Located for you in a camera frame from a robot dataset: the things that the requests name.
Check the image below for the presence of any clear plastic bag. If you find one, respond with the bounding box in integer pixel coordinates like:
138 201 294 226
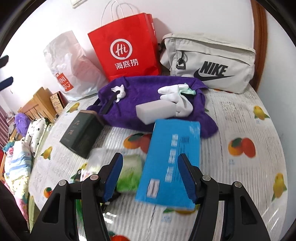
87 148 127 179

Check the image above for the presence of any small white cloth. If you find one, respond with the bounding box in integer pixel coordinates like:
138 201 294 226
111 85 127 103

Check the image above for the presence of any white plastic shopping bag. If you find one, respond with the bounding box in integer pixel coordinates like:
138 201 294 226
43 30 110 101

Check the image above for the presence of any black watch strap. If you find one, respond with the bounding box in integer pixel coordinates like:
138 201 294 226
101 91 121 115

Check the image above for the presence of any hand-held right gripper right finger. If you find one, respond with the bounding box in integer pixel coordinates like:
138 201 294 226
178 153 271 241

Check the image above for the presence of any purple plush toy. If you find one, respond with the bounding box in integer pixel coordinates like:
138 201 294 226
14 113 32 137

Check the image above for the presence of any patterned brown box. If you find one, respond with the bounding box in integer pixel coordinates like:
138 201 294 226
50 91 70 114

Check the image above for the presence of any brown wooden door frame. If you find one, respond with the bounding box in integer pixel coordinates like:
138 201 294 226
251 0 269 93

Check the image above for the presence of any floral quilt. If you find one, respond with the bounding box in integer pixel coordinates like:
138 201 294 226
2 138 32 210

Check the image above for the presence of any fruit-print tablecloth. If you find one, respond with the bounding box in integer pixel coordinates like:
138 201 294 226
29 86 288 241

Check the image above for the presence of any white glove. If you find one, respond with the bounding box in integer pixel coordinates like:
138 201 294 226
158 85 194 118

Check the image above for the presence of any green wet wipes packet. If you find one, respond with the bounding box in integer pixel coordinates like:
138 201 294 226
116 155 144 193

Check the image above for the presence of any white sponge block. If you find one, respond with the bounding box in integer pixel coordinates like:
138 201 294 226
136 100 177 123

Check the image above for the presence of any dark green tea box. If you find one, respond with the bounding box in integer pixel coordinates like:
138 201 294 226
59 110 105 159

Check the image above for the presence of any mint green cloth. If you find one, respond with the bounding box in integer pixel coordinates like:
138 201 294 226
179 83 197 95

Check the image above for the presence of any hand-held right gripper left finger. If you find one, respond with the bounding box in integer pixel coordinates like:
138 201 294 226
30 152 123 241

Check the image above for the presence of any red paper bag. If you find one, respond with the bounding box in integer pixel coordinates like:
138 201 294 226
87 0 162 82

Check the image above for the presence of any grey waist bag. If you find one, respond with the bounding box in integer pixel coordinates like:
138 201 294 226
158 32 257 94

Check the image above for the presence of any white dotted pillow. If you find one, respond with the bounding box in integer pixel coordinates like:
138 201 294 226
24 118 48 158

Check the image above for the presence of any blue tissue pack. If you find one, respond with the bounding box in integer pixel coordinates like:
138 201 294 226
135 119 201 210

